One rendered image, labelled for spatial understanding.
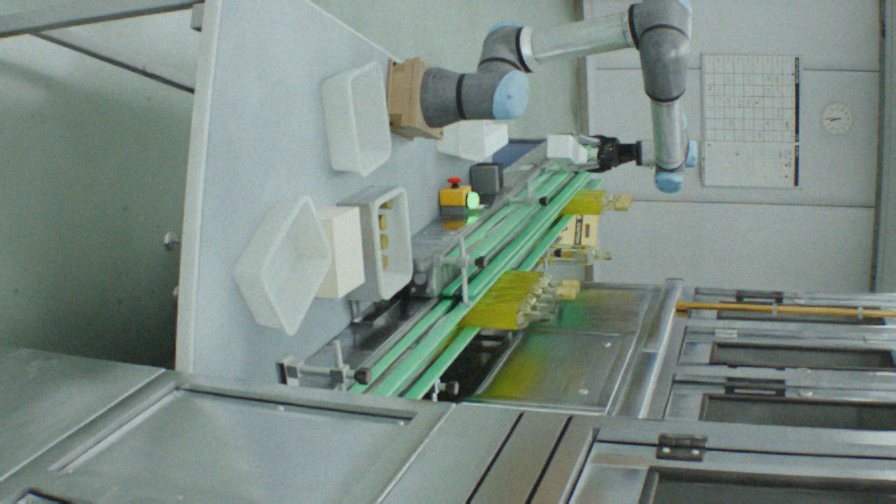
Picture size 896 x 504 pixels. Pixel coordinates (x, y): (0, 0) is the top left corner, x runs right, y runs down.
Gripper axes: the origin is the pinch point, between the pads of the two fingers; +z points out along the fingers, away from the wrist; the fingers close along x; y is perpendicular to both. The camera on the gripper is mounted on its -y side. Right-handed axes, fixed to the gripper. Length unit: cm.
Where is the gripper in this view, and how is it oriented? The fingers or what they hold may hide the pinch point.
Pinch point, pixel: (571, 153)
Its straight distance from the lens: 250.1
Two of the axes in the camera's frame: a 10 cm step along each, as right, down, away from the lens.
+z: -9.4, -0.3, 3.4
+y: -3.4, -0.7, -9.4
